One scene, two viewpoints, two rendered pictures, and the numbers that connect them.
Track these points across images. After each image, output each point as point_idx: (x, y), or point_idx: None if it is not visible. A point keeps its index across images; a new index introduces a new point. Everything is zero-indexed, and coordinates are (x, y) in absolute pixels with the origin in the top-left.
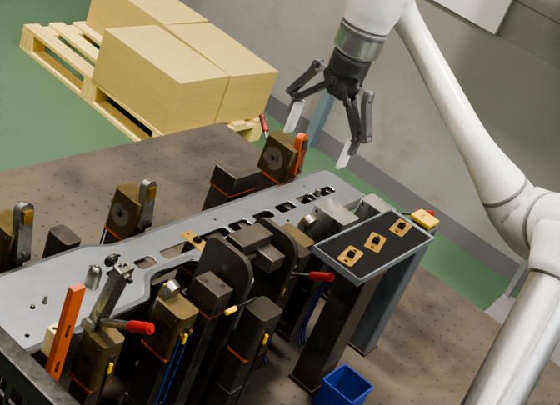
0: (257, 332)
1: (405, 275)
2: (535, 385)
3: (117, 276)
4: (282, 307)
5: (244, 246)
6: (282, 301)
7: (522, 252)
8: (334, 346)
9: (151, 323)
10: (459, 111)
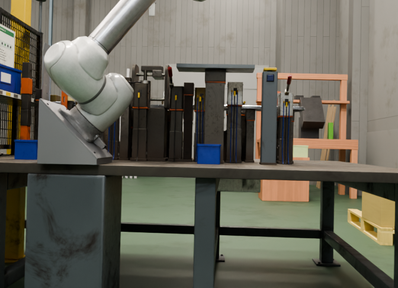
0: (133, 89)
1: (263, 101)
2: (126, 4)
3: None
4: (189, 116)
5: (142, 65)
6: (186, 110)
7: None
8: (205, 127)
9: None
10: None
